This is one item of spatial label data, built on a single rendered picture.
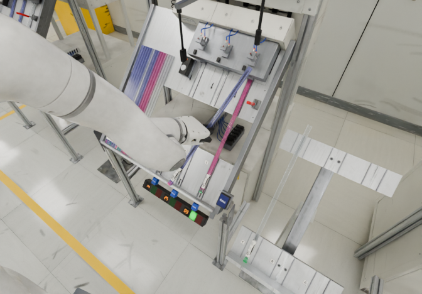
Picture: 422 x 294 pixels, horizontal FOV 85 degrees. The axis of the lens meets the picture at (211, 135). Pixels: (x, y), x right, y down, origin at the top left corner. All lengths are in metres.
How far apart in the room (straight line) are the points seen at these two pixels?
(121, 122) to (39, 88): 0.15
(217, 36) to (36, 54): 0.73
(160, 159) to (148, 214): 1.31
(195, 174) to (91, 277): 1.04
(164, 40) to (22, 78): 0.88
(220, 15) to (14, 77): 0.77
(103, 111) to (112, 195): 1.56
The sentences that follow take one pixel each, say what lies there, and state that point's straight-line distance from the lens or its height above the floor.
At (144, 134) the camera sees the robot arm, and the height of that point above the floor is 1.26.
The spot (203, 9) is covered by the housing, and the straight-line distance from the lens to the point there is 1.03.
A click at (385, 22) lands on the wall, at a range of 2.42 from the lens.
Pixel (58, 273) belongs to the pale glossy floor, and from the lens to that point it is 1.87.
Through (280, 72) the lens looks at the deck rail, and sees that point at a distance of 0.91.
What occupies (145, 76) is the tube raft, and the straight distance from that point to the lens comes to 1.15.
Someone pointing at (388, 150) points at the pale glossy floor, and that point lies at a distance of 2.58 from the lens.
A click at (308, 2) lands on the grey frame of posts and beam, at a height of 1.35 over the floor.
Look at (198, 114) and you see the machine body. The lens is 1.46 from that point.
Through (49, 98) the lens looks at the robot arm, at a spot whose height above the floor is 1.41.
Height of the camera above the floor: 1.60
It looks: 47 degrees down
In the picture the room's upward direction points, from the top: straight up
